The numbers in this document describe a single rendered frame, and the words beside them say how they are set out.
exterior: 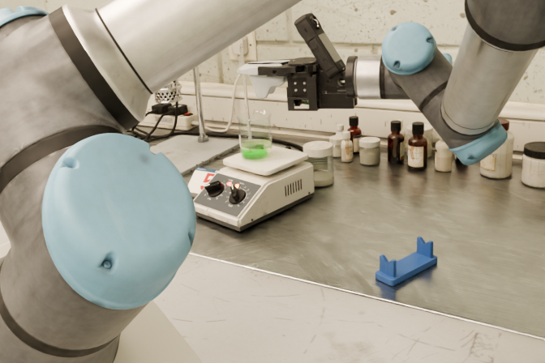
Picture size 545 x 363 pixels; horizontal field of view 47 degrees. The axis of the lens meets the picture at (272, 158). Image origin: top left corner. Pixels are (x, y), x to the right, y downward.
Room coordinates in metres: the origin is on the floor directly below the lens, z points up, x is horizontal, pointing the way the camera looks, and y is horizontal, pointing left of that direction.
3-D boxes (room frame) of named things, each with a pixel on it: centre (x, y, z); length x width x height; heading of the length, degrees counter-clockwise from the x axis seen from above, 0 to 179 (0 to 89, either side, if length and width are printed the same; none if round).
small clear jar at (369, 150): (1.27, -0.21, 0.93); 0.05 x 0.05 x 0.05
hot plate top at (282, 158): (1.10, 0.01, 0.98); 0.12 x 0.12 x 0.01; 45
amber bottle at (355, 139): (1.35, -0.19, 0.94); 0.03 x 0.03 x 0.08
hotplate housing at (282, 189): (1.08, 0.03, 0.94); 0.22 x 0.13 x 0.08; 135
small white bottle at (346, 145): (1.30, -0.16, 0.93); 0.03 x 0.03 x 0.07
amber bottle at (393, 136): (1.27, -0.27, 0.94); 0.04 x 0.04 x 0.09
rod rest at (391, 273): (0.79, -0.18, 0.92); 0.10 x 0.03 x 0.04; 127
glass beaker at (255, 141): (1.10, 0.03, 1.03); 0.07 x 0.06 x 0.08; 139
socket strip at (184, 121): (1.76, 0.38, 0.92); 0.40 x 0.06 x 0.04; 57
